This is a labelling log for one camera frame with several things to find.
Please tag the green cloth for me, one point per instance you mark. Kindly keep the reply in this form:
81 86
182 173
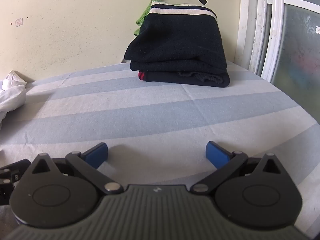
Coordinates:
141 20

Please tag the navy garment with white stripes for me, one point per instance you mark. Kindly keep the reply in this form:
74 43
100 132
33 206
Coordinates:
180 37

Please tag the red black printed cloth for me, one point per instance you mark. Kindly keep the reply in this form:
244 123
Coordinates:
141 76

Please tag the folded plain navy garment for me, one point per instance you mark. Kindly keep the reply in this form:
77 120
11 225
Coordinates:
180 77

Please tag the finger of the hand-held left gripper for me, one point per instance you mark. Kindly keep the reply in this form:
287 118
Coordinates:
11 172

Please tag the small wall sticker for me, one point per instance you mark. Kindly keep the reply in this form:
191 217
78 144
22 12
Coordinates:
18 22

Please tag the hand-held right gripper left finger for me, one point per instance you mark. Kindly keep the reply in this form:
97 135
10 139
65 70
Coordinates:
98 155

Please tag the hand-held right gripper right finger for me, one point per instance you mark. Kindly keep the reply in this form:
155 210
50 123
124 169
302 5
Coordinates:
215 155

